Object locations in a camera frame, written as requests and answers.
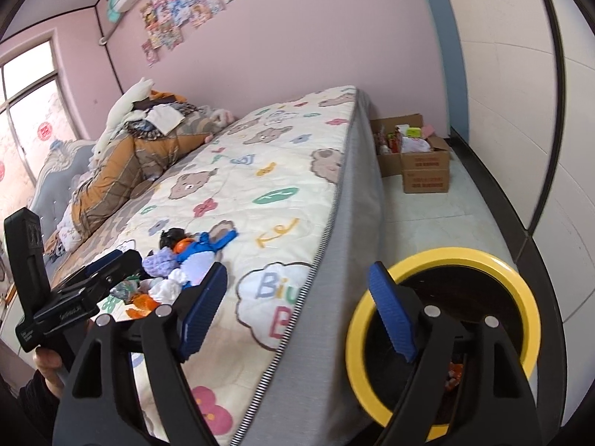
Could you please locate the white plush toy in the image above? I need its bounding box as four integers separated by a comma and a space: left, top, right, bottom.
92, 77, 155, 159

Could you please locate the orange snack wrapper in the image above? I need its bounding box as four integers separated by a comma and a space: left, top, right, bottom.
443, 363, 464, 392

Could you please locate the white folded cloth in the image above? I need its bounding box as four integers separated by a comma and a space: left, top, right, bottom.
148, 104, 187, 133

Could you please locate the grey tufted headboard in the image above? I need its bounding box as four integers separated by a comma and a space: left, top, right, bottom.
28, 139, 97, 245

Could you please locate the white tissue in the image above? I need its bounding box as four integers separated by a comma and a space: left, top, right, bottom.
148, 269, 187, 304

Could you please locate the cartoon printed bed mattress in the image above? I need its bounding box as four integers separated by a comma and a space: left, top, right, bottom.
46, 84, 387, 446

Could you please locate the purple foam net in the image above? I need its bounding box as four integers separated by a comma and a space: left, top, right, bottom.
142, 248, 176, 280

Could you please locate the open plain cardboard box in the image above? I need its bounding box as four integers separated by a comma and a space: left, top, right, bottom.
370, 113, 425, 178

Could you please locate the window with metal frame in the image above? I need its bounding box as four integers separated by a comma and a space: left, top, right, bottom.
0, 39, 81, 217

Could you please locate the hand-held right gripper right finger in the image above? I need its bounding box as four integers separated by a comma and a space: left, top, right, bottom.
369, 261, 542, 446

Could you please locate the person's left hand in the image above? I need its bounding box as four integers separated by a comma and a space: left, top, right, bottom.
33, 348, 66, 399

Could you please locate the green snack wrapper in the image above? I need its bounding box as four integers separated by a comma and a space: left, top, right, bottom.
109, 279, 141, 299

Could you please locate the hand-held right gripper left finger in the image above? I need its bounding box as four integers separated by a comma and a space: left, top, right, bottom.
55, 262, 228, 446

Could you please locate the white patterned cloth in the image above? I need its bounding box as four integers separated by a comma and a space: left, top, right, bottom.
57, 204, 88, 251

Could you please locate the red printed cardboard box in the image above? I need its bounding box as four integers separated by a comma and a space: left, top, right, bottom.
401, 136, 451, 194

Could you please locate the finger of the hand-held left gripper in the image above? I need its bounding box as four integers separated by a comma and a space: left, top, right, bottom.
50, 249, 143, 310

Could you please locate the white foam net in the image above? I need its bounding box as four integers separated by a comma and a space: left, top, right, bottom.
179, 252, 218, 287

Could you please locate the white panelled wardrobe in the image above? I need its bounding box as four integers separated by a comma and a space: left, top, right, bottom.
434, 0, 595, 330

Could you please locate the person's left forearm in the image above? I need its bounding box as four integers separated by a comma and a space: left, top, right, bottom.
0, 341, 61, 446

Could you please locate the yellow rimmed black trash bin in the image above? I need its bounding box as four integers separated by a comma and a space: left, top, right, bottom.
345, 247, 540, 430

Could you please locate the black and orange toy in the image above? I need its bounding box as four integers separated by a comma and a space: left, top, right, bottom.
160, 228, 185, 250

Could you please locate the brown checked quilt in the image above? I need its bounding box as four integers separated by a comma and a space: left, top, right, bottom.
46, 102, 225, 261

